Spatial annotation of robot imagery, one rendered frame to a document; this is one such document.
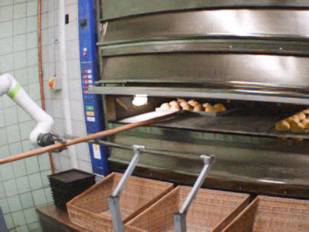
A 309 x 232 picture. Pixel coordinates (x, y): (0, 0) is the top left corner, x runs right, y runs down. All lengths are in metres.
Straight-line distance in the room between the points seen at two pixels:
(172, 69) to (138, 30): 0.35
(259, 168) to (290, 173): 0.24
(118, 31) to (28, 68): 1.12
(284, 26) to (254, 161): 0.80
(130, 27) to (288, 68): 1.20
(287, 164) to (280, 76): 0.47
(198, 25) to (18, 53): 1.80
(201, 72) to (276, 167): 0.70
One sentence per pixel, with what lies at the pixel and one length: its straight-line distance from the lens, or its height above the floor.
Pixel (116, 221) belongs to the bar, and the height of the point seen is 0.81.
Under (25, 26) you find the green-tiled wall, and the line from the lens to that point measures 4.07.
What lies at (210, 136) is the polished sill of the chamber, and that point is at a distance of 2.82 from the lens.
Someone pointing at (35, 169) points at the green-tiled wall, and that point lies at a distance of 4.18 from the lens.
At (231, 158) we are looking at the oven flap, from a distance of 2.77.
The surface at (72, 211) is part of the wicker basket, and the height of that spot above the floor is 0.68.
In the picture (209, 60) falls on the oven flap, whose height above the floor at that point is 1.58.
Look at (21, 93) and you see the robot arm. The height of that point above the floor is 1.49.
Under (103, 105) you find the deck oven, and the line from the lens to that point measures 3.46.
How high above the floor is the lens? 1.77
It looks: 10 degrees down
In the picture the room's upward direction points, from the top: 6 degrees counter-clockwise
